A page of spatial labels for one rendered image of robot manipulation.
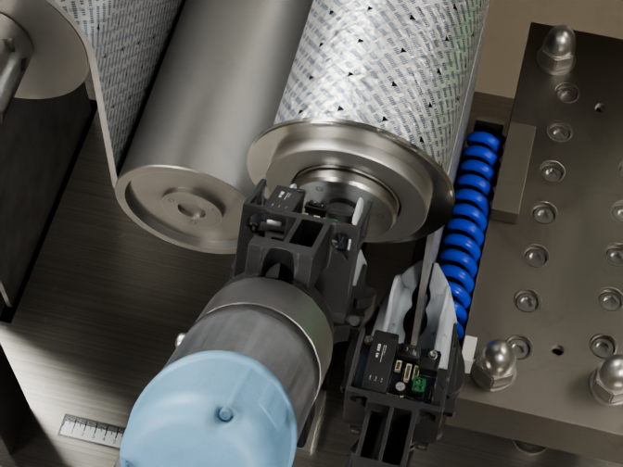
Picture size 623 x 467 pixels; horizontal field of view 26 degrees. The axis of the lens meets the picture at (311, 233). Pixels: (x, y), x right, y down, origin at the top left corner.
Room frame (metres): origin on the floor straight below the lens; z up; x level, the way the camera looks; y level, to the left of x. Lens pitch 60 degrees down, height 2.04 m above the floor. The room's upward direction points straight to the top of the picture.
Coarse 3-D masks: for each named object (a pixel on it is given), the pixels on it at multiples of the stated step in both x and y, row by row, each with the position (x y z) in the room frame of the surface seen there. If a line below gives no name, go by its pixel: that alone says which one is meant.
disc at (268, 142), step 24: (288, 120) 0.51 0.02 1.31; (312, 120) 0.51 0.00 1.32; (336, 120) 0.50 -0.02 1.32; (264, 144) 0.51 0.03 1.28; (384, 144) 0.49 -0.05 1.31; (408, 144) 0.49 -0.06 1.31; (264, 168) 0.51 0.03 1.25; (432, 168) 0.49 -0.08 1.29; (432, 192) 0.49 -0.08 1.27; (432, 216) 0.48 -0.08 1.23; (408, 240) 0.49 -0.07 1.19
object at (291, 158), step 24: (288, 144) 0.51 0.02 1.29; (312, 144) 0.50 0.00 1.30; (336, 144) 0.50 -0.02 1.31; (360, 144) 0.50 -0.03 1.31; (288, 168) 0.50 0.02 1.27; (360, 168) 0.49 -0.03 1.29; (384, 168) 0.48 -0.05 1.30; (408, 168) 0.49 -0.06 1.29; (408, 192) 0.48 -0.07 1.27; (408, 216) 0.48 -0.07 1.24; (384, 240) 0.48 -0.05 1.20
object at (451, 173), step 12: (480, 36) 0.66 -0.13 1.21; (480, 48) 0.70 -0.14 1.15; (468, 96) 0.64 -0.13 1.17; (468, 108) 0.67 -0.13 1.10; (456, 144) 0.58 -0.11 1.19; (456, 156) 0.61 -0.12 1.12; (456, 168) 0.64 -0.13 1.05; (432, 240) 0.49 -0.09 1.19; (432, 252) 0.50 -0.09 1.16; (420, 288) 0.49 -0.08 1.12; (420, 300) 0.49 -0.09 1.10; (420, 312) 0.49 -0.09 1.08; (420, 324) 0.50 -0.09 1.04
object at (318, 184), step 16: (304, 176) 0.49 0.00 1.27; (320, 176) 0.49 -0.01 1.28; (336, 176) 0.48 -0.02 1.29; (352, 176) 0.48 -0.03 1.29; (368, 176) 0.49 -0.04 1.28; (320, 192) 0.48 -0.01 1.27; (336, 192) 0.48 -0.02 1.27; (352, 192) 0.48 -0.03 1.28; (368, 192) 0.48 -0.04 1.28; (384, 192) 0.48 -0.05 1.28; (304, 208) 0.49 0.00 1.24; (352, 208) 0.48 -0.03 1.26; (384, 208) 0.47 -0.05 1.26; (368, 224) 0.48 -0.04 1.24; (384, 224) 0.47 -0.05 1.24
